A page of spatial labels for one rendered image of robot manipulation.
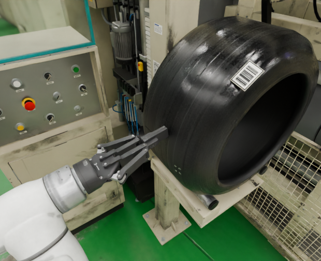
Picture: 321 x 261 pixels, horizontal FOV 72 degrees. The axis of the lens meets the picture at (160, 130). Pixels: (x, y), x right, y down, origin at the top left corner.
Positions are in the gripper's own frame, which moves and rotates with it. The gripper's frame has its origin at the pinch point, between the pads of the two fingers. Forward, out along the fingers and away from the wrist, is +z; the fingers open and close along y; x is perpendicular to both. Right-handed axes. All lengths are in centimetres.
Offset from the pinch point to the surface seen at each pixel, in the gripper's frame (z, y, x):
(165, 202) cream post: 11, 26, 87
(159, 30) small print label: 24.5, 31.8, -11.4
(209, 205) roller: 10.9, -10.1, 33.4
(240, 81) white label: 17.3, -9.7, -13.0
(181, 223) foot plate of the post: 19, 24, 125
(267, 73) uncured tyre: 24.2, -11.1, -12.7
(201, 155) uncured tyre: 6.3, -10.1, 2.6
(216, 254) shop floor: 26, -6, 128
